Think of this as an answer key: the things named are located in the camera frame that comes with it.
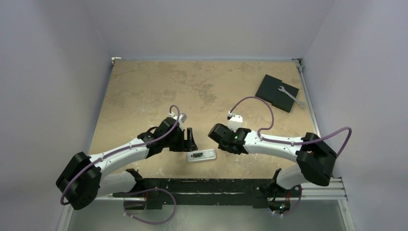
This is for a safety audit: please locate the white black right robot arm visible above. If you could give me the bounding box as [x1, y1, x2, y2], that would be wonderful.
[208, 123, 337, 196]

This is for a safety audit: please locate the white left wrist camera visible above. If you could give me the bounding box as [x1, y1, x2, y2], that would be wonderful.
[173, 113, 187, 124]

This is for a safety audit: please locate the aluminium table edge frame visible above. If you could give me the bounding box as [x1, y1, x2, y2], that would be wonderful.
[292, 58, 356, 231]

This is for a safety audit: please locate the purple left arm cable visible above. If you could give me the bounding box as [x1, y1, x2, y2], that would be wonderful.
[60, 105, 181, 206]

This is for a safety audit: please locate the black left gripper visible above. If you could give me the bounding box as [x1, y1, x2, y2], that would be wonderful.
[163, 127, 196, 152]

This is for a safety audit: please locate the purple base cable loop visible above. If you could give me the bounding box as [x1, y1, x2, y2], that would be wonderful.
[123, 187, 177, 225]

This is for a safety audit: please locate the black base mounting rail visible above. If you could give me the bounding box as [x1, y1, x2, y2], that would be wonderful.
[112, 177, 302, 211]

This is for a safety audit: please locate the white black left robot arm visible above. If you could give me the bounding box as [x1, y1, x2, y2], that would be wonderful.
[56, 113, 198, 210]

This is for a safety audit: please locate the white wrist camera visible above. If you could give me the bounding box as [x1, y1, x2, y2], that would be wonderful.
[227, 115, 243, 132]
[173, 113, 187, 124]

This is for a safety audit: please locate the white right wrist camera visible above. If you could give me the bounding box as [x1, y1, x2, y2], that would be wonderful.
[227, 115, 243, 132]

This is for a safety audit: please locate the black foam pad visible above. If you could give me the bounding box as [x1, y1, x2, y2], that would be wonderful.
[255, 75, 299, 113]

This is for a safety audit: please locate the white remote control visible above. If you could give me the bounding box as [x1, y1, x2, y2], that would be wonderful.
[187, 149, 217, 162]

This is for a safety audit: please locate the silver open-end wrench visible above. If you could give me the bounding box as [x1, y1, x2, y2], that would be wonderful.
[278, 86, 305, 108]

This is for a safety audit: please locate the green black AAA battery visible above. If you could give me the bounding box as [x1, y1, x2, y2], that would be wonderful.
[191, 153, 204, 158]

